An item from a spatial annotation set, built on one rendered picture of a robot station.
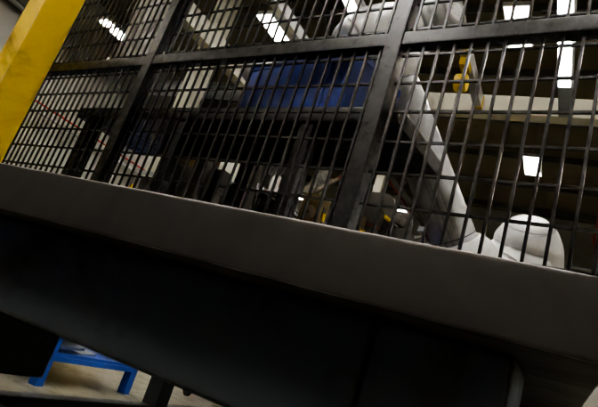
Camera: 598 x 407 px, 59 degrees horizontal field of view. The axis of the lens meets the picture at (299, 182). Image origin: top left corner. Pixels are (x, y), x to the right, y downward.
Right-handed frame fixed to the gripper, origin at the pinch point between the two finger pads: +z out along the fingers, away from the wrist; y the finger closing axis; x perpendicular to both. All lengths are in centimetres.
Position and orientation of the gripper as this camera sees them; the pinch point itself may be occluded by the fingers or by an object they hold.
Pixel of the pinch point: (275, 187)
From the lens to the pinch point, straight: 164.0
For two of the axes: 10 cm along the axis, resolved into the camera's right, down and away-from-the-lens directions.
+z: -3.0, 9.1, -2.9
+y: 8.1, 0.8, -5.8
